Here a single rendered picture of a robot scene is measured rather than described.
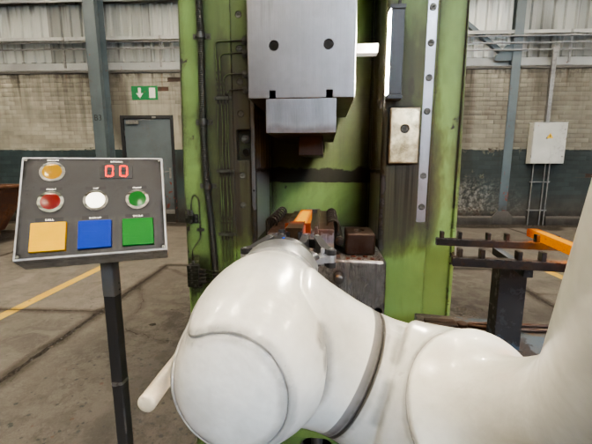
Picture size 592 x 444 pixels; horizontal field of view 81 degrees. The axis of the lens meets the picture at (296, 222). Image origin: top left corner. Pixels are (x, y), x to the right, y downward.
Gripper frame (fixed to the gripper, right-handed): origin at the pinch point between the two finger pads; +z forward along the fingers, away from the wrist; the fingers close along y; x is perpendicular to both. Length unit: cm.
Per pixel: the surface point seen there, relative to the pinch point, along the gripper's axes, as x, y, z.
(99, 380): -107, -119, 108
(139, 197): 3, -45, 33
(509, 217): -99, 367, 653
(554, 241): -7, 62, 32
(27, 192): 5, -69, 23
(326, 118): 24, 5, 44
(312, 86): 33, 1, 44
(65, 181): 7, -62, 28
